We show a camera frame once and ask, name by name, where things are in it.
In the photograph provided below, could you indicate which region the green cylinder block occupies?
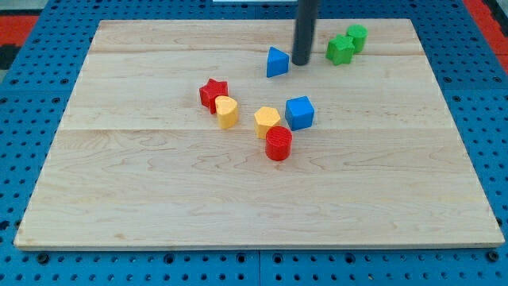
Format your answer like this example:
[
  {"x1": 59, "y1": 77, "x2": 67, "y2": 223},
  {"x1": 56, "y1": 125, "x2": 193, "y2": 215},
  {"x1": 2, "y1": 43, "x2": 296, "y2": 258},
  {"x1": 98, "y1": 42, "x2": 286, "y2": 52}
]
[{"x1": 346, "y1": 24, "x2": 368, "y2": 53}]

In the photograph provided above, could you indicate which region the blue triangle block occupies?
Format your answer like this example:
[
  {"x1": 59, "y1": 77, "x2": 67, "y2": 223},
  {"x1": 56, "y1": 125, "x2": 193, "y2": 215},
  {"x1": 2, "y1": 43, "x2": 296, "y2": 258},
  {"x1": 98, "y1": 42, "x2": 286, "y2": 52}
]
[{"x1": 266, "y1": 47, "x2": 290, "y2": 78}]

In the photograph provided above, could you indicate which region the light wooden board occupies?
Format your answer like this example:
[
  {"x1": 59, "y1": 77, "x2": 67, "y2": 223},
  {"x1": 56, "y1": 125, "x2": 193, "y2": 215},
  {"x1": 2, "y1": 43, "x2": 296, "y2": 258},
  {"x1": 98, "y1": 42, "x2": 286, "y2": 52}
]
[{"x1": 14, "y1": 19, "x2": 505, "y2": 251}]

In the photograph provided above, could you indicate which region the red star block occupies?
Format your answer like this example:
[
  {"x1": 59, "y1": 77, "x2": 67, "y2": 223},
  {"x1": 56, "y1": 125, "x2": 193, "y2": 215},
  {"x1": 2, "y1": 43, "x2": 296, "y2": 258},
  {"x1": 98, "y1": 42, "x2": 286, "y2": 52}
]
[{"x1": 198, "y1": 78, "x2": 229, "y2": 114}]

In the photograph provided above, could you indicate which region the yellow hexagon block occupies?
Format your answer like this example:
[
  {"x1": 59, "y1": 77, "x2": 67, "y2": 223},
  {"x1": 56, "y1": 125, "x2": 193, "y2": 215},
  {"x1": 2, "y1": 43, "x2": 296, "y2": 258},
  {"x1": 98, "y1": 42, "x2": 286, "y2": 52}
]
[{"x1": 254, "y1": 106, "x2": 281, "y2": 139}]

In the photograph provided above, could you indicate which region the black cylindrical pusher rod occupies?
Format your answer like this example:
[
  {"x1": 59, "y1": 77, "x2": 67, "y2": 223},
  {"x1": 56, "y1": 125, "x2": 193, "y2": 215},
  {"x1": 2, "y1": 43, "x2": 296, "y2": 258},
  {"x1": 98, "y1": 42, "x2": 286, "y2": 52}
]
[{"x1": 291, "y1": 0, "x2": 320, "y2": 66}]

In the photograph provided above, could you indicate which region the yellow heart block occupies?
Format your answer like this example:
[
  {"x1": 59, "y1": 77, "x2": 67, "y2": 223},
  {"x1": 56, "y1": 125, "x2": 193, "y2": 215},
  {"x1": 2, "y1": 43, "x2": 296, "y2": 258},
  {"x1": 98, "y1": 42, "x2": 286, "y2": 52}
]
[{"x1": 215, "y1": 95, "x2": 238, "y2": 129}]

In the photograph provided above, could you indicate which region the red cylinder block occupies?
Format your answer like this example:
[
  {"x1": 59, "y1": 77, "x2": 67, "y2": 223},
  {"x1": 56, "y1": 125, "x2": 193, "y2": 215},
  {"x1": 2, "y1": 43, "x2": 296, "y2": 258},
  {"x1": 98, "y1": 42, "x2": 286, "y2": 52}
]
[{"x1": 265, "y1": 126, "x2": 293, "y2": 161}]

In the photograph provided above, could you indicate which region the green star block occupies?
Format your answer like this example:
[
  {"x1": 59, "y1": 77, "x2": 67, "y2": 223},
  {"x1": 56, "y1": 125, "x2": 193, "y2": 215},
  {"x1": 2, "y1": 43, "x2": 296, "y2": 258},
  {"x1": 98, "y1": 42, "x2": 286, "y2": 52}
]
[{"x1": 325, "y1": 35, "x2": 355, "y2": 65}]

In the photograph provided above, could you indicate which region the blue cube block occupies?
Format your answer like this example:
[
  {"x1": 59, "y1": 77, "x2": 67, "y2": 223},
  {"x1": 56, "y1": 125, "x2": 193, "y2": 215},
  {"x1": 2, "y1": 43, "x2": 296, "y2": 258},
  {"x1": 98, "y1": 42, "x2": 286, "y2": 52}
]
[{"x1": 285, "y1": 96, "x2": 314, "y2": 131}]

